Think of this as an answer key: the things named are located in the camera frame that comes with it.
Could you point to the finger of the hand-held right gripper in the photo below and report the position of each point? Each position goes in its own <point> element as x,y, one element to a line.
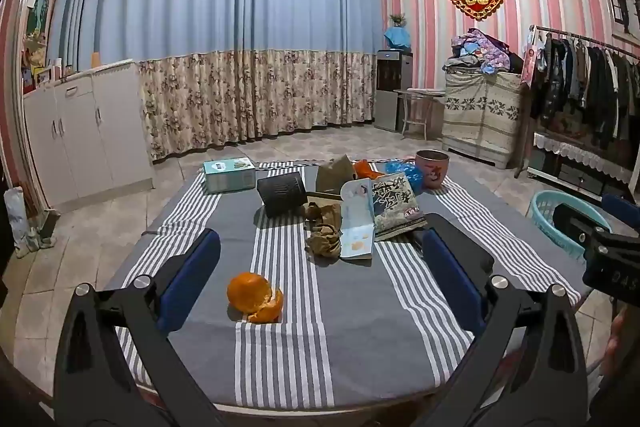
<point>575,222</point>
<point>622,209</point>

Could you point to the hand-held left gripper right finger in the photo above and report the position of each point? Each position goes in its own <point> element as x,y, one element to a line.
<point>450,279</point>

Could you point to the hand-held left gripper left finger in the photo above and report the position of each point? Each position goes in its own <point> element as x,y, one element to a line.
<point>190,279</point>

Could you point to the teal plastic basket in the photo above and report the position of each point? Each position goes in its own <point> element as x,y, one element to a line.
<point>542,212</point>

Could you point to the partly peeled orange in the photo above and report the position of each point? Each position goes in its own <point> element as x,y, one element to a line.
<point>245,292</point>

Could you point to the printed snack packet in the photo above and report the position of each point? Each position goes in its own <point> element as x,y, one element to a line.
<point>395,207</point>

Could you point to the white blue carton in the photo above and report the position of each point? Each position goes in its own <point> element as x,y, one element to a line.
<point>357,227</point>

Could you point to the blue plastic bag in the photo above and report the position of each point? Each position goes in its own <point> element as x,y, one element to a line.
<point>400,169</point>

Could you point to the brown paper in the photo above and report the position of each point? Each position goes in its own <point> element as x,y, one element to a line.
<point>325,237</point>

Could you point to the orange plastic bag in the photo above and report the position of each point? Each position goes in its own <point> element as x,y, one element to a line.
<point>362,168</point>

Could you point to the khaki paper bag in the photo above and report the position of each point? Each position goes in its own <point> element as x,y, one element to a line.
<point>335,174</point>

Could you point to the person's right hand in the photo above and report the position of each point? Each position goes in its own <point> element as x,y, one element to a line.
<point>619,332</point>

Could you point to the lace covered low shelf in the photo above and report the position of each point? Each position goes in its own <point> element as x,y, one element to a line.
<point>580,157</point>

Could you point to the grey white striped tablecloth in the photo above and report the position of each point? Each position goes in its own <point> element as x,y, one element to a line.
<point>350,307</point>

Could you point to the teal tissue box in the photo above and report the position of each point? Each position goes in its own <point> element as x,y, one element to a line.
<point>230,179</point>

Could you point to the pink cartoon mug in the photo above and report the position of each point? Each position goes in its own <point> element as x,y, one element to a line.
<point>432,172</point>

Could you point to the row of hanging clothes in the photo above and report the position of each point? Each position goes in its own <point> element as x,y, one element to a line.
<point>590,87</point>

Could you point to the cloth covered washing machine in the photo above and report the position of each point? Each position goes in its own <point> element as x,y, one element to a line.
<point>480,117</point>

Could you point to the pink hanging packet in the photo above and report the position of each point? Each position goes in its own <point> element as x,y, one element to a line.
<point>529,64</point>

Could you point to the metal clothes rack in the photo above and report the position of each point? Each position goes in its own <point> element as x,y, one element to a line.
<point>575,37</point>

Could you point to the white cabinet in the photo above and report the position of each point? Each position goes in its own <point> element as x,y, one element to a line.
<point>85,132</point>

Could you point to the small metal side table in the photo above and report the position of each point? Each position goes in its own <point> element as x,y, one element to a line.
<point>417,94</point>

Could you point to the pile of clothes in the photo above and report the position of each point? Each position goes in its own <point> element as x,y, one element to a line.
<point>480,52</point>

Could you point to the grey water dispenser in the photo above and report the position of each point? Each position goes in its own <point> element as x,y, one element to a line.
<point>392,82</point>

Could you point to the blue bottle cover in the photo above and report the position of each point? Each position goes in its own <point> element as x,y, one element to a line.
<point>397,38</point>

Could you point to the small potted plant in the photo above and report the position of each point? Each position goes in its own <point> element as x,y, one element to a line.
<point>397,19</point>

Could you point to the blue floral curtain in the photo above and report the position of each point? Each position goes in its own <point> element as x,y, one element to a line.
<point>200,7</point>

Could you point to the small photo frame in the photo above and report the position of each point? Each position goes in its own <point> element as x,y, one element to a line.
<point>42,77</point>

